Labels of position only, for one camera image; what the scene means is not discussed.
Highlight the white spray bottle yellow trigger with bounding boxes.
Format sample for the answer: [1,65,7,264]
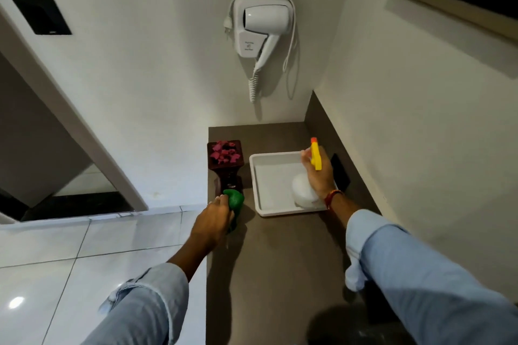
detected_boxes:
[291,137,324,209]

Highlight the person's left hand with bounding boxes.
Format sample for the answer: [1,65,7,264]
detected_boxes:
[189,194,236,255]

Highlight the person's right hand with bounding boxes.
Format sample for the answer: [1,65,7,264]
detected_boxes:
[301,146,340,201]

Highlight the white hair dryer wall holder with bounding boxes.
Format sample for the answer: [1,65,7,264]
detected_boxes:
[232,0,294,59]

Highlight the pink artificial flowers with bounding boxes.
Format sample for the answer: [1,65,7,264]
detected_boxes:
[210,140,242,165]

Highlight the red wrist band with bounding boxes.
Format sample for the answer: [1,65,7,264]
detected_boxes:
[324,189,345,210]

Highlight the black wall socket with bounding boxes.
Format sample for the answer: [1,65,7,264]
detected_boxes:
[330,153,351,192]

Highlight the white hair dryer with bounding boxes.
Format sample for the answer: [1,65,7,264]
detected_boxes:
[243,4,293,73]

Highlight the white rectangular tray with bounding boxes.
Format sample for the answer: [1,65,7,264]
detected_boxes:
[249,151,339,218]

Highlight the person's right forearm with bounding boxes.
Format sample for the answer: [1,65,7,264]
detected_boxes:
[326,192,518,345]

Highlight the person's left forearm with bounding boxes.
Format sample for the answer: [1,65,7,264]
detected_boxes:
[81,236,215,345]

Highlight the dark wooden vase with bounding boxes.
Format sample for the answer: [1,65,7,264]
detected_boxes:
[207,140,245,196]

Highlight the white door frame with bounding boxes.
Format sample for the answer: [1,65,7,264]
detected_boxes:
[0,3,149,225]

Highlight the black wall switch panel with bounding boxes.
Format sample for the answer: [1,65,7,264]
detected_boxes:
[11,0,73,36]

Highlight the white coiled hair dryer cord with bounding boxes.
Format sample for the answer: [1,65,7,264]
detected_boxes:
[223,0,299,104]

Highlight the green cleaning cloth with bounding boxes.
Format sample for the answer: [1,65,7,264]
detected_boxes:
[222,189,245,232]

